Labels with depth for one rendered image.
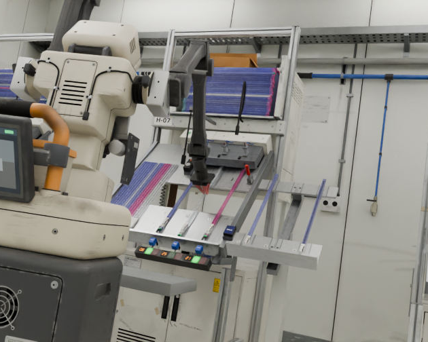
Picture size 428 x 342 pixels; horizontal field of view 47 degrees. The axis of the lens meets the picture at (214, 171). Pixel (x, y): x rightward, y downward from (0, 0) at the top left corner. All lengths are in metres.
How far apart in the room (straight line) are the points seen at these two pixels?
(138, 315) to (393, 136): 2.35
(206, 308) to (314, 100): 2.24
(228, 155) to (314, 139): 1.66
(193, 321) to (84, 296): 1.41
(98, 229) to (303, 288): 3.00
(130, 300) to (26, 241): 1.54
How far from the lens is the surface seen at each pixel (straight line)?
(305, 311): 3.92
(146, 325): 2.52
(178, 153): 2.63
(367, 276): 3.83
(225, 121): 2.60
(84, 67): 1.48
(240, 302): 2.31
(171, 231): 2.14
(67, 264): 1.03
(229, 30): 2.82
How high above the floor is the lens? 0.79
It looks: 7 degrees up
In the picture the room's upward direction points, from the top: 9 degrees clockwise
